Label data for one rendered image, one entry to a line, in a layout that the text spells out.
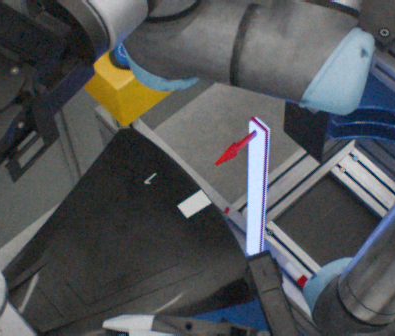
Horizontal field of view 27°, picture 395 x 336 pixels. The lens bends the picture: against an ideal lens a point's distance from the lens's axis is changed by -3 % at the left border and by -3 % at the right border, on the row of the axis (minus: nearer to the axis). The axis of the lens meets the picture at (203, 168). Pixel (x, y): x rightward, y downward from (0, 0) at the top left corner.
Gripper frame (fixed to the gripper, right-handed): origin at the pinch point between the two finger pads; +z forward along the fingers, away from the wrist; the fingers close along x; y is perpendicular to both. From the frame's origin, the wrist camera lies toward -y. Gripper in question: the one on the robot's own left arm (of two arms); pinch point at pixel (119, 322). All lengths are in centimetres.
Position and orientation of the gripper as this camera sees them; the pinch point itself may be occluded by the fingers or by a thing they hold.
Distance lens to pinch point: 82.5
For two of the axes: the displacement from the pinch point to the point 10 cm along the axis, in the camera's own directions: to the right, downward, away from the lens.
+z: -9.8, -1.4, 1.3
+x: 0.6, 4.2, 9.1
